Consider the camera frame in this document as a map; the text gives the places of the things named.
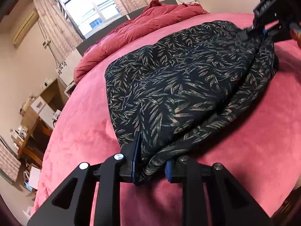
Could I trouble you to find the black leaf-print pants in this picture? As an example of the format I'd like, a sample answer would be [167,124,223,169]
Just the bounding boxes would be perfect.
[105,21,277,185]

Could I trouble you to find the right hand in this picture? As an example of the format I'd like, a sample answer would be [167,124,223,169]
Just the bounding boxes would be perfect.
[290,23,301,48]

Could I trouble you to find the wooden desk shelf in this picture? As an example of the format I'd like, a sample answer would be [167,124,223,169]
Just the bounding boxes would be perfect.
[11,79,68,167]

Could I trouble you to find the window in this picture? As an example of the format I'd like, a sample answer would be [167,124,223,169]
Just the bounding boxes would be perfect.
[61,0,121,38]

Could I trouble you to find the red quilted duvet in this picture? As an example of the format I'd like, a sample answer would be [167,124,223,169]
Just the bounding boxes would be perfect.
[74,0,208,84]

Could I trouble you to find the white drawer cabinet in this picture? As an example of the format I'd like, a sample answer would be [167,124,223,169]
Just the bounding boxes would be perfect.
[31,96,61,130]

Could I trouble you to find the cream air conditioner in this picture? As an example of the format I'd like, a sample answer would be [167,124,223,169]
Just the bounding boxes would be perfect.
[12,9,39,48]

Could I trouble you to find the wall power socket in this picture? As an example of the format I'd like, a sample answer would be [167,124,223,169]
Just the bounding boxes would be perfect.
[42,39,51,49]

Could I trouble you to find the white floral bedside panel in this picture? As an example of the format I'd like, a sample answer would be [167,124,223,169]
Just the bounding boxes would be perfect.
[56,49,82,86]

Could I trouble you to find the dark grey headboard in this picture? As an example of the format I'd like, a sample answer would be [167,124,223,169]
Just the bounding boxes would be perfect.
[76,0,178,57]

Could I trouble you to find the pink floral left curtain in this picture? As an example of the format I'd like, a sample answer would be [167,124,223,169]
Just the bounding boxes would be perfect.
[33,0,83,59]

